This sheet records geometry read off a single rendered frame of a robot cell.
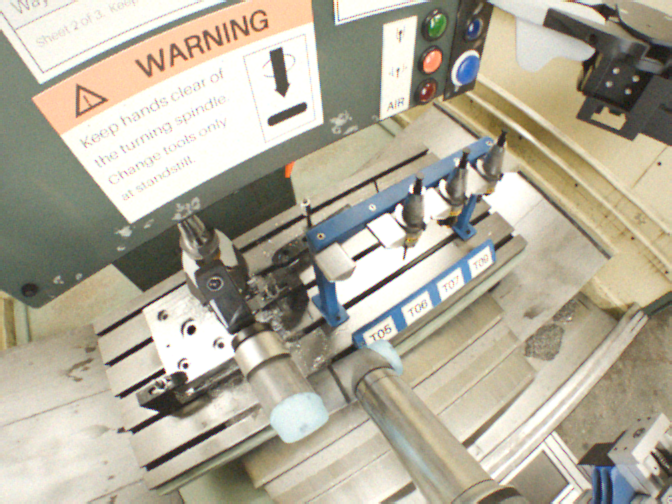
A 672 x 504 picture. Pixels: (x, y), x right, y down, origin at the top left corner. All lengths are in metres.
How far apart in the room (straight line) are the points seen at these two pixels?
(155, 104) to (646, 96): 0.33
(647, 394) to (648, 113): 2.11
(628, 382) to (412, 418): 1.90
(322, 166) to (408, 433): 1.33
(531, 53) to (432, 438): 0.41
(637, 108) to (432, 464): 0.39
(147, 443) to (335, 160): 1.31
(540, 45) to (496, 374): 0.96
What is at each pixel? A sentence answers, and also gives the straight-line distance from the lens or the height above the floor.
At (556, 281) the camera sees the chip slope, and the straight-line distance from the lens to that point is 1.26.
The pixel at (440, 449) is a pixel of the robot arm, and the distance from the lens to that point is 0.45.
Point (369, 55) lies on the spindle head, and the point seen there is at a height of 1.62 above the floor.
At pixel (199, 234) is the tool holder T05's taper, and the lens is 0.58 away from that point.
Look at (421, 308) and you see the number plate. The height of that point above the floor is 0.93.
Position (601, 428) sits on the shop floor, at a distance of 2.15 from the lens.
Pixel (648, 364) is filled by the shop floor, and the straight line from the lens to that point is 2.42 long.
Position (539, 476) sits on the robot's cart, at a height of 0.21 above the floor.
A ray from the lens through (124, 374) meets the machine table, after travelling 1.05.
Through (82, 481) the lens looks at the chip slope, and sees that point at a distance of 1.31.
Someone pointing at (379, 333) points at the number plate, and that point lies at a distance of 0.85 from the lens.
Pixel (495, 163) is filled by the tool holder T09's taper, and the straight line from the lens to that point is 0.75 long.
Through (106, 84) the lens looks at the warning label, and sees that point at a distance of 0.21.
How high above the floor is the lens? 1.75
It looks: 59 degrees down
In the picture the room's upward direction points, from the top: 6 degrees counter-clockwise
